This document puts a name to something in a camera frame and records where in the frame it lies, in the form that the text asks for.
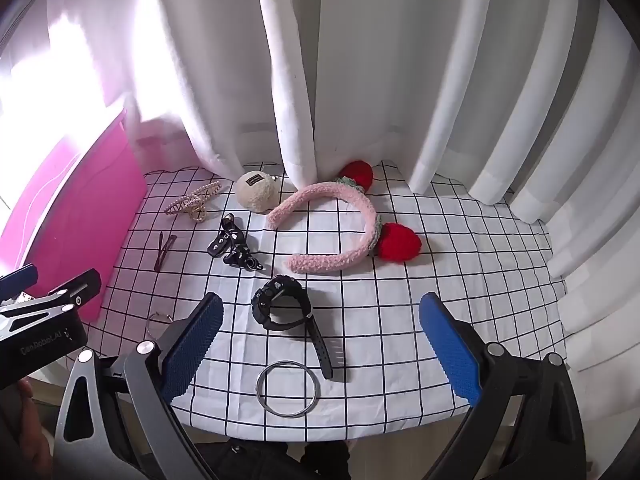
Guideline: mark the pink strawberry plush headband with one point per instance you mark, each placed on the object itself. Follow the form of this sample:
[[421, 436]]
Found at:
[[320, 192]]

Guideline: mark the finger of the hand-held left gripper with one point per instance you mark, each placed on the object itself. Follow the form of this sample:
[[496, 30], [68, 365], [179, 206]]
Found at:
[[75, 290], [17, 280]]

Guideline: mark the silver bangle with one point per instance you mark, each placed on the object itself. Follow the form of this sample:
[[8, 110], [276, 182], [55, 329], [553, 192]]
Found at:
[[260, 390]]

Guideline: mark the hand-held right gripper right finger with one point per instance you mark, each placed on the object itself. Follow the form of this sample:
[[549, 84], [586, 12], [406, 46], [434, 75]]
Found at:
[[450, 350]]

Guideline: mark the thick white curtain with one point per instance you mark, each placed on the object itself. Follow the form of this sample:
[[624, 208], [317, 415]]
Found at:
[[400, 60]]

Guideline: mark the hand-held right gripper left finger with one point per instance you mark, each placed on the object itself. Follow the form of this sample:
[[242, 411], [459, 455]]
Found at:
[[192, 347]]

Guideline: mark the person's left hand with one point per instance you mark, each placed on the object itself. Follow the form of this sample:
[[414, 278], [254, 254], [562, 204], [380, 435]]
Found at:
[[22, 430]]

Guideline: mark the sheer white curtain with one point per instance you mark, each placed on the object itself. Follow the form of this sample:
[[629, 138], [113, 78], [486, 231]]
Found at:
[[90, 60]]

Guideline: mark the black grid white tablecloth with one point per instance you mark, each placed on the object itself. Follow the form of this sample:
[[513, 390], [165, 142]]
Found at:
[[400, 310]]

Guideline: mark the pink plastic storage box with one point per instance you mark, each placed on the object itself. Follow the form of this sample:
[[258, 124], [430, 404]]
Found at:
[[75, 200]]

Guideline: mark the black digital wristwatch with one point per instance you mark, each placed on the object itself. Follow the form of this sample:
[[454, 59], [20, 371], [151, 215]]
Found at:
[[280, 305]]

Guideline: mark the pearl hair claw clip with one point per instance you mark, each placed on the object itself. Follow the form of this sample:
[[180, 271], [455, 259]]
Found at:
[[192, 202]]

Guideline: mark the cream plush ball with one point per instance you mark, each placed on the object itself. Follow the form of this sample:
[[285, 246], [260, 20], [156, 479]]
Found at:
[[254, 192]]

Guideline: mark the brown hair clip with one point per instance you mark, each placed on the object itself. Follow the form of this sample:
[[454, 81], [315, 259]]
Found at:
[[162, 255]]

